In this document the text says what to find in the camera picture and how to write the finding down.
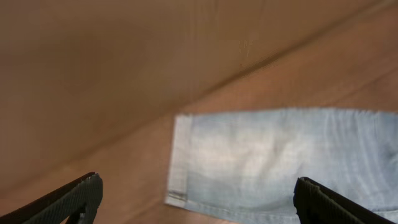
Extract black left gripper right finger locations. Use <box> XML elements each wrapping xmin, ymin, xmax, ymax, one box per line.
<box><xmin>293</xmin><ymin>177</ymin><xmax>393</xmax><ymax>224</ymax></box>

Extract light blue denim shorts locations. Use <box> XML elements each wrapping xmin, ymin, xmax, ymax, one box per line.
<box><xmin>165</xmin><ymin>108</ymin><xmax>397</xmax><ymax>223</ymax></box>

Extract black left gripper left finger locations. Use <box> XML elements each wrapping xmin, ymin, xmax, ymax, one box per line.
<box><xmin>1</xmin><ymin>172</ymin><xmax>103</xmax><ymax>224</ymax></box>

